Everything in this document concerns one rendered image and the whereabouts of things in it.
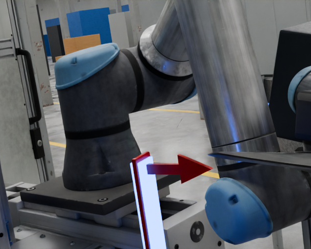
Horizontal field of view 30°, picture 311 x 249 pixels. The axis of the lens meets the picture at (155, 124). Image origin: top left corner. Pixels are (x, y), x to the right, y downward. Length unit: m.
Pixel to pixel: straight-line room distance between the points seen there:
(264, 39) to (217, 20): 10.15
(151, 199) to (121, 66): 0.52
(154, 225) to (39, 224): 0.66
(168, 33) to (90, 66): 0.14
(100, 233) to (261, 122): 0.44
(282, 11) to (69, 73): 9.56
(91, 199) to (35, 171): 1.63
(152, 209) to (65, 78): 0.52
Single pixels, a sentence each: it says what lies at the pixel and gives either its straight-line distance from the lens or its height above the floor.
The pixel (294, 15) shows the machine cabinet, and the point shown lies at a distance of 10.26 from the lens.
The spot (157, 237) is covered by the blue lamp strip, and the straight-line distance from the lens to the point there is 0.49.
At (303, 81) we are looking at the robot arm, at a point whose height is 1.20.
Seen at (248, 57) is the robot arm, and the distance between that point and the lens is 0.65.
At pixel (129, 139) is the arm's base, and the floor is 1.11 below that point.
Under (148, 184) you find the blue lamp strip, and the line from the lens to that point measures 0.48.
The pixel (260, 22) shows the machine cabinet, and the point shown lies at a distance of 10.81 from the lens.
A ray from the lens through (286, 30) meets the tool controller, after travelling 1.00.
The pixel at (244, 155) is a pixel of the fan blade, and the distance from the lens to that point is 0.34.
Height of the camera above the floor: 1.30
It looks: 10 degrees down
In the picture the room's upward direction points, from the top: 8 degrees counter-clockwise
